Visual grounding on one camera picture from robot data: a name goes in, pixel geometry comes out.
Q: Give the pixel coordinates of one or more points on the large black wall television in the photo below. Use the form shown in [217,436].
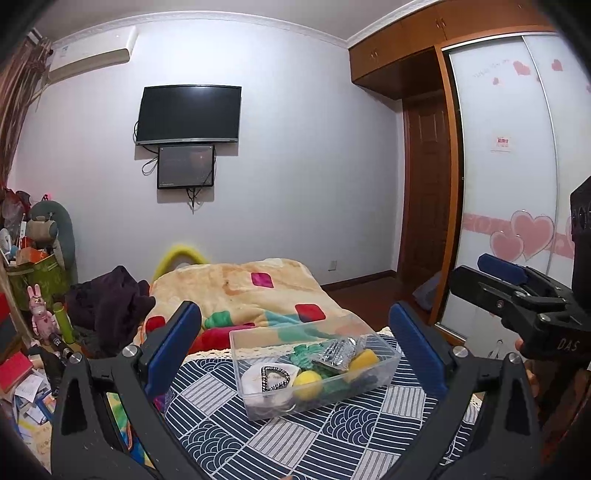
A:
[189,113]

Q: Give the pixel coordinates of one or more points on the white sliding wardrobe door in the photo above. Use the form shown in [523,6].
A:
[498,184]

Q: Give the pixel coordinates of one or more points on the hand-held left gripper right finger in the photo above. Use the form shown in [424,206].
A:
[415,350]

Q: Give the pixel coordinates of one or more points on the red book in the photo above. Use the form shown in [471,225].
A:
[16,371]

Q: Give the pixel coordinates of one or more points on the orange blanket with coloured squares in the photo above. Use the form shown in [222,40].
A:
[258,290]

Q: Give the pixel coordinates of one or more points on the orange box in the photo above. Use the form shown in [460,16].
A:
[32,256]

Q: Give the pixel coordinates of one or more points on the striped brown curtain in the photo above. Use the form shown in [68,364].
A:
[18,101]

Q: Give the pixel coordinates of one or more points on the silver foil packet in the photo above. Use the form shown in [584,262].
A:
[337,355]

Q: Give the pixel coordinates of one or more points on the yellow green sponge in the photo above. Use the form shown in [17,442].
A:
[364,360]

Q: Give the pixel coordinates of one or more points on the clear plastic box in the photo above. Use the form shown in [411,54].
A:
[277,411]

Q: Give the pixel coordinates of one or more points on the pink bunny toy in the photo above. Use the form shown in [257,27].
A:
[40,318]

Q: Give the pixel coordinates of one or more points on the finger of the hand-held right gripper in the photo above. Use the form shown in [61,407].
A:
[489,290]
[503,269]

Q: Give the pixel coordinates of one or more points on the brown wooden door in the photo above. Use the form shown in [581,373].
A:
[427,194]

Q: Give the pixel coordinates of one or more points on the red white paper notice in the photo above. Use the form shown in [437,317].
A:
[501,144]

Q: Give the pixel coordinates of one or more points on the pile of papers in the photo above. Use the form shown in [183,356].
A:
[32,401]

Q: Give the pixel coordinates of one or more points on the small black wall monitor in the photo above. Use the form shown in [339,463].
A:
[184,166]

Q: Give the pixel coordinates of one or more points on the black cylinder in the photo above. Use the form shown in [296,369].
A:
[62,347]

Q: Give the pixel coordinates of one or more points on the person's right hand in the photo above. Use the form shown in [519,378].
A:
[532,383]

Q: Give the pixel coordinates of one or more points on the multicoloured cloth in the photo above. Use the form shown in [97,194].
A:
[127,424]

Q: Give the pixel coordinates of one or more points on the green cardboard box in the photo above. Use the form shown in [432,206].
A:
[46,279]

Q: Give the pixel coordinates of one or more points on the green cylinder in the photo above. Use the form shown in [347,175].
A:
[63,323]

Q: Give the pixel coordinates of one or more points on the blue white patterned cloth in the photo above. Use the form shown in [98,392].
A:
[323,438]

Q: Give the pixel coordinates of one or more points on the wooden overhead cabinet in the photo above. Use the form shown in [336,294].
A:
[397,50]

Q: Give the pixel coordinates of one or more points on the red box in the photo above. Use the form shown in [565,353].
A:
[5,309]

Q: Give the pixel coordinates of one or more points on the white air conditioner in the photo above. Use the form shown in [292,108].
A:
[87,55]

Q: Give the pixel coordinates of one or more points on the red bag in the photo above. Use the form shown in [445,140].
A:
[21,198]

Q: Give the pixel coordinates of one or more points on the grey green plush toy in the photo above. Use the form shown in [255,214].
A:
[60,230]

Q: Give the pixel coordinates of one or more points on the yellow fuzzy hoop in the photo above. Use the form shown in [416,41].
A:
[182,251]

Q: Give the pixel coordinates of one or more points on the yellow fuzzy ball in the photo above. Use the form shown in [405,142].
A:
[307,385]

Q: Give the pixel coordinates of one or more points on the dark purple clothing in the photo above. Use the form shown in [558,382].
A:
[111,304]

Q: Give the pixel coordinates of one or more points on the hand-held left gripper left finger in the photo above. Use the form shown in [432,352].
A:
[173,344]

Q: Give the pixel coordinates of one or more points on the person's right forearm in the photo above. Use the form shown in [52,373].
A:
[568,406]

